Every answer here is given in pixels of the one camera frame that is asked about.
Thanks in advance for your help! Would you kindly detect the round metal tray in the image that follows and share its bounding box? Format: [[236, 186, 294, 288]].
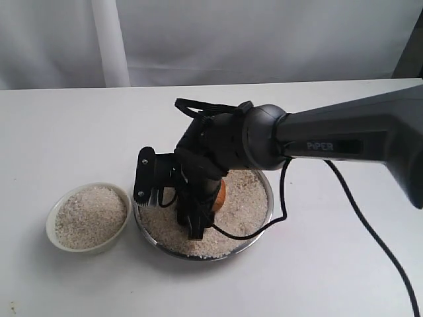
[[132, 164, 274, 262]]

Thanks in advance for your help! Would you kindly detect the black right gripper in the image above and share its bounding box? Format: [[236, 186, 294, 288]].
[[174, 112, 251, 240]]

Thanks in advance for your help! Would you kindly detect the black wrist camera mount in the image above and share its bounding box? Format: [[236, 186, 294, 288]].
[[133, 147, 180, 208]]

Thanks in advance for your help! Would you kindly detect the black ribbon cable loop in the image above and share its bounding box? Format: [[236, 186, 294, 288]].
[[174, 97, 254, 120]]

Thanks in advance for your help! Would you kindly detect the white backdrop curtain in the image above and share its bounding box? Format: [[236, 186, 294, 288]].
[[1, 1, 422, 89]]

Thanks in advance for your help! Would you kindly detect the black thick cable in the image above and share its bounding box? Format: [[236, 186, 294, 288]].
[[325, 160, 420, 317]]

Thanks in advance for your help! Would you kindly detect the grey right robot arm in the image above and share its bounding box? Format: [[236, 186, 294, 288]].
[[174, 86, 422, 240]]

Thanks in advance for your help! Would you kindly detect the black thin camera cable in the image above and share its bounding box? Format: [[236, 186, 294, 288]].
[[155, 157, 293, 240]]

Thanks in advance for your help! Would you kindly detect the cream ceramic bowl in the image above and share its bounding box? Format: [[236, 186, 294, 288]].
[[46, 182, 132, 254]]

